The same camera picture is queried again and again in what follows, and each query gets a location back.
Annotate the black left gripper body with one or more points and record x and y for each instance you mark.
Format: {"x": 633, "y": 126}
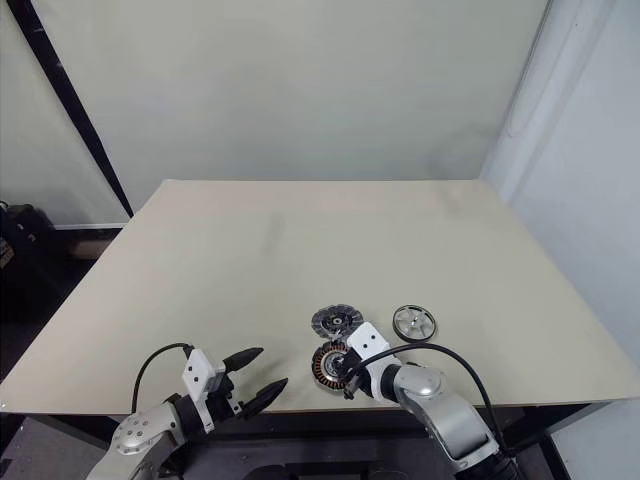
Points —
{"x": 225, "y": 402}

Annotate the black bag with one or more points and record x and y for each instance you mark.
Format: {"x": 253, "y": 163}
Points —
{"x": 25, "y": 250}

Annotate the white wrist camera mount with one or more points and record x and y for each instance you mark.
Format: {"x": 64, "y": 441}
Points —
{"x": 369, "y": 340}
{"x": 197, "y": 372}

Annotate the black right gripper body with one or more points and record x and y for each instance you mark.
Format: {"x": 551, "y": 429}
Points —
{"x": 359, "y": 380}

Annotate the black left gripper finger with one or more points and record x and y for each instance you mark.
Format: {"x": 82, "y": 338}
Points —
{"x": 244, "y": 359}
{"x": 265, "y": 396}

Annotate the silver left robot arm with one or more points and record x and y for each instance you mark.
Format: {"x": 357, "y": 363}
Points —
{"x": 135, "y": 432}

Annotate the spoked silver rotor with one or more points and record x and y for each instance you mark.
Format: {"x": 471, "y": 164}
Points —
{"x": 413, "y": 324}

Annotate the white wall conduit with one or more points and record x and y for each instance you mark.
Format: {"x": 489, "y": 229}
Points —
{"x": 545, "y": 70}

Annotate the round silver motor lid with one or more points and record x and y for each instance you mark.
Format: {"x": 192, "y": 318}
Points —
{"x": 327, "y": 320}

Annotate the motor housing with copper windings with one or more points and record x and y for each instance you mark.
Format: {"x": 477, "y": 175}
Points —
{"x": 322, "y": 370}

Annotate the brown cardboard box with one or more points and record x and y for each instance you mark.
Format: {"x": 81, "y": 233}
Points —
{"x": 90, "y": 249}

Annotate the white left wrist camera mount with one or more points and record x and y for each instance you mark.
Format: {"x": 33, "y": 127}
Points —
{"x": 197, "y": 372}

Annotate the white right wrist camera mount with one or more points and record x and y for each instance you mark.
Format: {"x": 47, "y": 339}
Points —
{"x": 369, "y": 340}

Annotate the black diagonal pole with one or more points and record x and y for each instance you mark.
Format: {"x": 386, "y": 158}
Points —
{"x": 75, "y": 105}

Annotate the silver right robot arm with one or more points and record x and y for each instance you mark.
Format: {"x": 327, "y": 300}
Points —
{"x": 445, "y": 405}

